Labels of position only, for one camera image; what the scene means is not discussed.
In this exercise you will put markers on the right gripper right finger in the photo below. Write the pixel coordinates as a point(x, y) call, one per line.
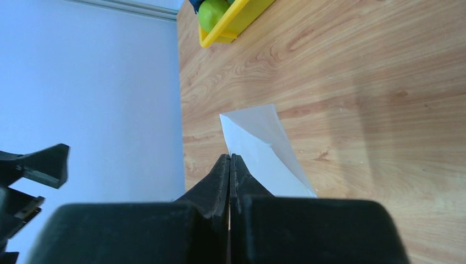
point(270, 229)

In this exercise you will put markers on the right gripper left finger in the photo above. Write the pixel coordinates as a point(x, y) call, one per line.
point(191, 229)

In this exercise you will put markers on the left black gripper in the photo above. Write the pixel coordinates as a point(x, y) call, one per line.
point(48, 167)

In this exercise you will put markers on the white paper coffee filter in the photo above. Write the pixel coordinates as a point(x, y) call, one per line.
point(257, 135)

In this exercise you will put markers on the yellow plastic tray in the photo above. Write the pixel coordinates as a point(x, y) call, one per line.
point(239, 16)

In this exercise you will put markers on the light green apple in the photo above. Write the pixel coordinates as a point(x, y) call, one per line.
point(210, 12)

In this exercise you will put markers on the blue chips bag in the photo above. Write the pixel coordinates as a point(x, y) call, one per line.
point(196, 4)

